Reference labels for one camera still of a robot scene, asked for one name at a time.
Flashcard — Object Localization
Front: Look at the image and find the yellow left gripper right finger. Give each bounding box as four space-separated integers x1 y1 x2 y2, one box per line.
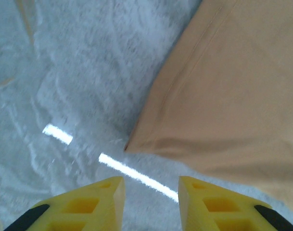
178 176 293 231

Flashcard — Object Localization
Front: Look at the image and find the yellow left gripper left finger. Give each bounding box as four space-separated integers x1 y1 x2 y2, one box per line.
3 176 126 231

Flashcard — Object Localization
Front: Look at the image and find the tan t-shirt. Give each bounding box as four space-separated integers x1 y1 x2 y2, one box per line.
123 0 293 215

